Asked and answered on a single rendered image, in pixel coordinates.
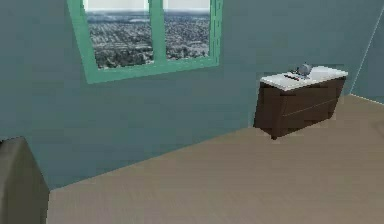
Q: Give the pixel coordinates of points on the green framed window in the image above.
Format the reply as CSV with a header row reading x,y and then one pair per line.
x,y
158,33

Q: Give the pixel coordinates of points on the dark brown white-topped dresser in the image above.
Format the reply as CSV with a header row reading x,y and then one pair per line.
x,y
296,106

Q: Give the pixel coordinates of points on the dark flat remote control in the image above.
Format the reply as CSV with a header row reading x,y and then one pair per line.
x,y
292,77

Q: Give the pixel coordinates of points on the grey round object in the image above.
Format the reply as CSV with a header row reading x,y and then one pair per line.
x,y
304,69

